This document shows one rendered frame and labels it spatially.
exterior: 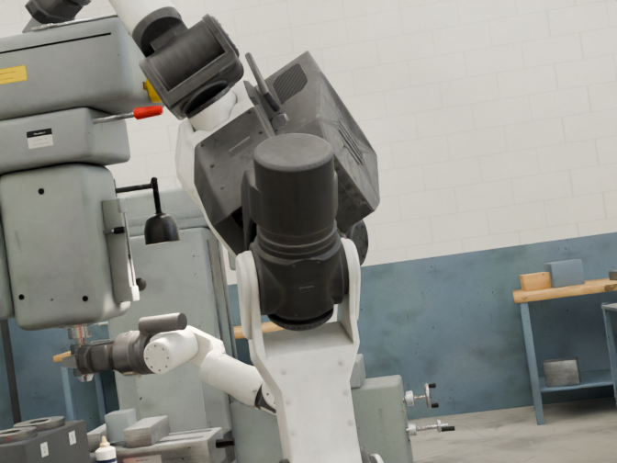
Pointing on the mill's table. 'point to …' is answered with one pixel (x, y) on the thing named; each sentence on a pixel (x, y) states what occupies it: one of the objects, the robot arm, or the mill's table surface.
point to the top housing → (72, 70)
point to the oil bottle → (106, 453)
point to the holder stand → (45, 442)
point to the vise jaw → (147, 432)
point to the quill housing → (59, 245)
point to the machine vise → (165, 447)
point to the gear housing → (61, 140)
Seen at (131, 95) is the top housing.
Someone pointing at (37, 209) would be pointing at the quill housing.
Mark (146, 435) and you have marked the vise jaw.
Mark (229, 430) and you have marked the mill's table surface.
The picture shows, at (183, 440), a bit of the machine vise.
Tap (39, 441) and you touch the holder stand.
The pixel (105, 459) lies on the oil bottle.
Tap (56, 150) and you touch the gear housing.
